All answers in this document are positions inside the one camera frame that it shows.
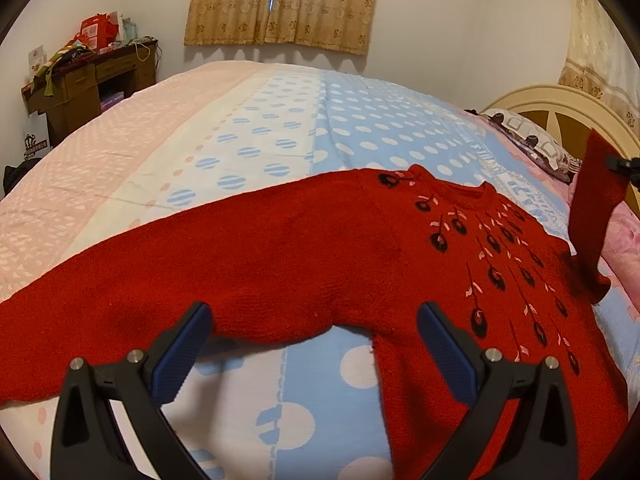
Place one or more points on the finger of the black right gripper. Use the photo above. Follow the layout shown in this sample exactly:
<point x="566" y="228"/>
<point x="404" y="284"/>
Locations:
<point x="628" y="168"/>

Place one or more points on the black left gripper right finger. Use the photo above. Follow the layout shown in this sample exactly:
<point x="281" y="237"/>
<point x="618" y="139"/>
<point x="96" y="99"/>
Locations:
<point x="541" y="441"/>

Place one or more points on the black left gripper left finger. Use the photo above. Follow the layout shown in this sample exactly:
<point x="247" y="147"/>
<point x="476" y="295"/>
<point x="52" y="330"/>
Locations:
<point x="87" y="442"/>

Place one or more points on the red embroidered knit sweater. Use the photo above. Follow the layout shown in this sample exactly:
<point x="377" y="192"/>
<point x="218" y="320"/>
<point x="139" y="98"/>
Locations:
<point x="359" y="248"/>

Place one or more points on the cream wooden headboard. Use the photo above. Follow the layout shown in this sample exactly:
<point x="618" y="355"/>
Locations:
<point x="569" y="115"/>

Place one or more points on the pink fluffy pillow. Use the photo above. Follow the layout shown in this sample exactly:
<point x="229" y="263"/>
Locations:
<point x="607" y="251"/>

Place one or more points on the grey white patterned pillow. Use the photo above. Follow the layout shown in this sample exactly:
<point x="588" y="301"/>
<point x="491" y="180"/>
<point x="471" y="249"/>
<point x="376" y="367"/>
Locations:
<point x="533" y="141"/>

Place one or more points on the beige curtain at right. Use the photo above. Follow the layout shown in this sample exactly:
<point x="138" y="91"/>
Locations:
<point x="600" y="63"/>

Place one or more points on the blue polka dot bed blanket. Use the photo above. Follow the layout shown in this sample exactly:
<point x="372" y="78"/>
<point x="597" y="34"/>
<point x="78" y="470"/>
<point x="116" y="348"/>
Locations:
<point x="311" y="410"/>

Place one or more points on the pink patterned bed cover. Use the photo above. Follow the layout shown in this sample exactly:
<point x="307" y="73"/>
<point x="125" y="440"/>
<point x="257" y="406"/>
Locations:
<point x="179" y="144"/>

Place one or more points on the black bag on floor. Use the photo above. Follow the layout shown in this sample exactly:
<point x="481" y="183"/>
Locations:
<point x="13" y="175"/>

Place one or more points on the white printed paper bag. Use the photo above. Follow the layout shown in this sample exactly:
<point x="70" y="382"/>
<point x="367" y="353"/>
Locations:
<point x="36" y="136"/>

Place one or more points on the beige floral window curtain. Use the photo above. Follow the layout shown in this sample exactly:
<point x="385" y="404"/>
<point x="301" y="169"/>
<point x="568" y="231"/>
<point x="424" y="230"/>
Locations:
<point x="336" y="25"/>

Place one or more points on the dark wooden desk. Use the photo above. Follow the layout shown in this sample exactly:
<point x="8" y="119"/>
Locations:
<point x="80" y="91"/>

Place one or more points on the colourful cloth on desk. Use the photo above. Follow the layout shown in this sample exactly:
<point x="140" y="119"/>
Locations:
<point x="68" y="54"/>

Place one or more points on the red gift bag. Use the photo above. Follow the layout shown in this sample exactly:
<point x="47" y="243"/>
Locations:
<point x="98" y="32"/>

